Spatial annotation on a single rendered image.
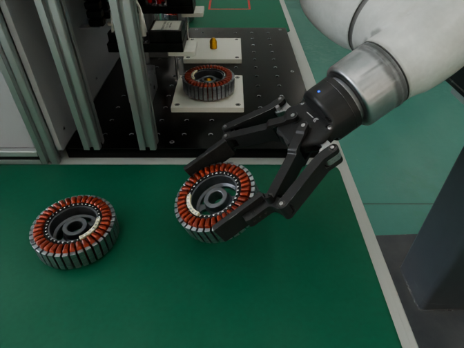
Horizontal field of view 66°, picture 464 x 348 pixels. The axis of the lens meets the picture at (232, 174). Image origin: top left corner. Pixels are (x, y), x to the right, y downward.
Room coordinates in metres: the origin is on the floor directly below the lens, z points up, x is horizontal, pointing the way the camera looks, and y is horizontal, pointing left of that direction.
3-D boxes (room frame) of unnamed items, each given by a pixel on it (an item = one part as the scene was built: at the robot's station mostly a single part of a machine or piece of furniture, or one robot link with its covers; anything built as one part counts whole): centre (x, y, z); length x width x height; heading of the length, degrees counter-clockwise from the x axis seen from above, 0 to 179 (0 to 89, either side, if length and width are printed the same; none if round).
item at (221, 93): (0.72, 0.05, 0.80); 0.11 x 0.11 x 0.04
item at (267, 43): (0.84, 0.07, 0.76); 0.64 x 0.47 x 0.02; 0
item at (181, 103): (0.72, 0.05, 0.78); 0.15 x 0.15 x 0.01; 0
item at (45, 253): (0.33, 0.22, 0.77); 0.11 x 0.11 x 0.04
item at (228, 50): (0.96, 0.05, 0.78); 0.15 x 0.15 x 0.01; 0
